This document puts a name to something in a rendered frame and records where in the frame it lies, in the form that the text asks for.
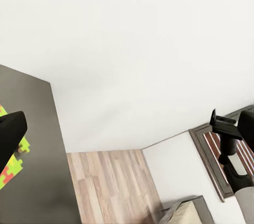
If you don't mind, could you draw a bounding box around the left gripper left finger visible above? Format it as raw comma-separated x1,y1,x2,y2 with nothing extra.
0,111,28,174

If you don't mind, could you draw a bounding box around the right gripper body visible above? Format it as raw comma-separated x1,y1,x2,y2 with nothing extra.
212,122,244,149

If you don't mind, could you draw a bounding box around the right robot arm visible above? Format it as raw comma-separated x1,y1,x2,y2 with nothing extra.
209,109,254,224

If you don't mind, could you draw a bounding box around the jigsaw puzzle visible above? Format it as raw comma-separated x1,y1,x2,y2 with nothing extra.
0,105,30,190

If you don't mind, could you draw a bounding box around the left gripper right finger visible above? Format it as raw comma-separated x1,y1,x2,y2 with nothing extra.
236,110,254,153

